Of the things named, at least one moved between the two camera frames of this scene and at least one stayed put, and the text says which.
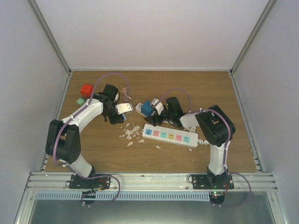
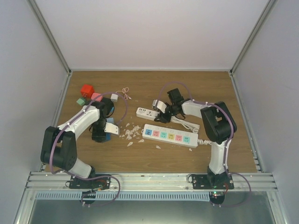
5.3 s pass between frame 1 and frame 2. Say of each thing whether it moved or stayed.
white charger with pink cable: stayed
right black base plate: stayed
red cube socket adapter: stayed
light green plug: stayed
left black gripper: moved
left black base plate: stayed
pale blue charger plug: moved
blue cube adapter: moved
